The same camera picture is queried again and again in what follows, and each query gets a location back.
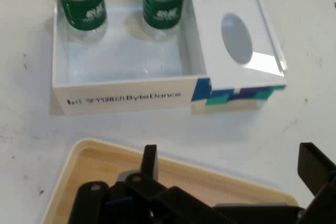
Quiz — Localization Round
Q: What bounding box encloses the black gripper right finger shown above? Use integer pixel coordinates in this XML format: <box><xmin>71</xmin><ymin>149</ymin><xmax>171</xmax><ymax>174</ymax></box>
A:
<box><xmin>297</xmin><ymin>142</ymin><xmax>336</xmax><ymax>224</ymax></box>

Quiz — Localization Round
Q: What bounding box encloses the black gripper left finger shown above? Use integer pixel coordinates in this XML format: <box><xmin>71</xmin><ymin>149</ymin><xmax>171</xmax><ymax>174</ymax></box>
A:
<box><xmin>68</xmin><ymin>144</ymin><xmax>229</xmax><ymax>224</ymax></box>

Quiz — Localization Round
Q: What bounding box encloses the wooden tray with white rim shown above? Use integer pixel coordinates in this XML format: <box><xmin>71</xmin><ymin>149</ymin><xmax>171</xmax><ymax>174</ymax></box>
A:
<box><xmin>39</xmin><ymin>137</ymin><xmax>300</xmax><ymax>224</ymax></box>

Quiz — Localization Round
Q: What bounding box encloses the white ByteDance organizer box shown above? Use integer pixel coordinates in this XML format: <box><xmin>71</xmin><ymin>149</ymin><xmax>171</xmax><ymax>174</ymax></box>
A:
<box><xmin>49</xmin><ymin>0</ymin><xmax>288</xmax><ymax>116</ymax></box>

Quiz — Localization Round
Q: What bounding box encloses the green label water bottle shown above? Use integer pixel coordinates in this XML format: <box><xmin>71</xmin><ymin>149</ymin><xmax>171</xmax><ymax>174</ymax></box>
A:
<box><xmin>141</xmin><ymin>0</ymin><xmax>188</xmax><ymax>42</ymax></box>
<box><xmin>52</xmin><ymin>0</ymin><xmax>109</xmax><ymax>44</ymax></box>

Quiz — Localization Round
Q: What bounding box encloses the white lid with oval hole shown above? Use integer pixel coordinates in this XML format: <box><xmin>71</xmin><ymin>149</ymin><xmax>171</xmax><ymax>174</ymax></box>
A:
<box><xmin>188</xmin><ymin>0</ymin><xmax>288</xmax><ymax>90</ymax></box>

